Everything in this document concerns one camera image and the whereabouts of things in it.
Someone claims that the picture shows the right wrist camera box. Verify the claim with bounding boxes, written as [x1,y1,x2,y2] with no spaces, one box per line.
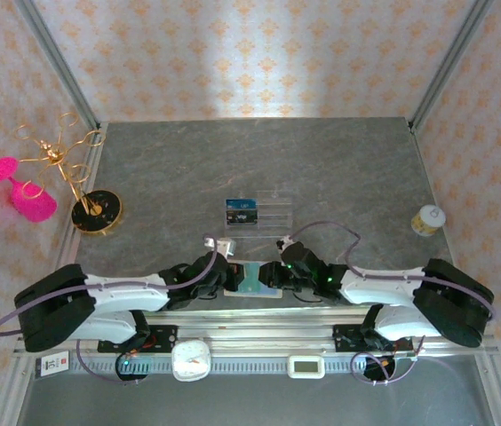
[275,236,305,263]

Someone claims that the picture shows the pink glitter wine glass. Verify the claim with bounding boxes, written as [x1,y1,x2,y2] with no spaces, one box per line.
[0,157,59,225]

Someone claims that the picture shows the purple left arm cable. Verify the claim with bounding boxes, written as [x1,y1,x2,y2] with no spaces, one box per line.
[0,233,223,387]

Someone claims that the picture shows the blue VIP card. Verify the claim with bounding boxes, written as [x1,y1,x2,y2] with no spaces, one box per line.
[226,198,258,212]

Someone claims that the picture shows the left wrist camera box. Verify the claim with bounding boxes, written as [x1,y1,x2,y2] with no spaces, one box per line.
[203,237,238,258]

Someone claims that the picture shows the white digital timer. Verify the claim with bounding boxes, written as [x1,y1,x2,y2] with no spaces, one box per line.
[288,355,326,380]

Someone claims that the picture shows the aluminium front rail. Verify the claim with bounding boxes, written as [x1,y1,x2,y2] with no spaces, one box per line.
[12,308,500,357]

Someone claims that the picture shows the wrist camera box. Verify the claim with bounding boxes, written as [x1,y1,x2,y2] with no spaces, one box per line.
[203,237,238,258]
[275,236,305,263]

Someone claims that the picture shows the white number label card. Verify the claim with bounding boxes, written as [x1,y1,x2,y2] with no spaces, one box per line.
[36,350,72,378]

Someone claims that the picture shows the beige card holder wallet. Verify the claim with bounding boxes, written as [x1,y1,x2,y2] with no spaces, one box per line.
[222,260,284,300]

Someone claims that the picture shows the yellow white can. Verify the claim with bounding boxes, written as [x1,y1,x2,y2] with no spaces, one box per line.
[410,203,447,239]

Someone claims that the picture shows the grey slotted cable duct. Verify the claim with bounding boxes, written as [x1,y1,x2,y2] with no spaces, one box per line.
[36,357,411,375]

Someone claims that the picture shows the teal VIP card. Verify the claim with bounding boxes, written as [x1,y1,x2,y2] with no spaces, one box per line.
[240,261,264,295]

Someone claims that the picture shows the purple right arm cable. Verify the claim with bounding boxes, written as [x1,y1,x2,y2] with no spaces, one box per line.
[285,220,498,386]

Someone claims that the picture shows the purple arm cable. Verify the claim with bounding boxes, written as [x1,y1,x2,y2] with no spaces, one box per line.
[0,233,223,387]
[285,220,498,386]

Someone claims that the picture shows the clear acrylic card stand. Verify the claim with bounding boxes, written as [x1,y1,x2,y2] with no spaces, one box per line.
[223,190,294,240]

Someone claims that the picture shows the aluminium corner post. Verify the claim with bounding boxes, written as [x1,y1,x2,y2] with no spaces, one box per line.
[12,0,100,130]
[409,0,498,132]

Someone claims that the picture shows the white analog clock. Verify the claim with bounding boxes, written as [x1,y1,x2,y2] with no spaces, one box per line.
[171,339,212,383]

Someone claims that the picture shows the black VIP card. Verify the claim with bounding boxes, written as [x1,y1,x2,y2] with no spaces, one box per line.
[225,209,259,227]

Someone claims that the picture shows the gold wire glass rack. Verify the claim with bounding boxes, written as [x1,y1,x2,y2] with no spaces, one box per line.
[13,112,123,237]

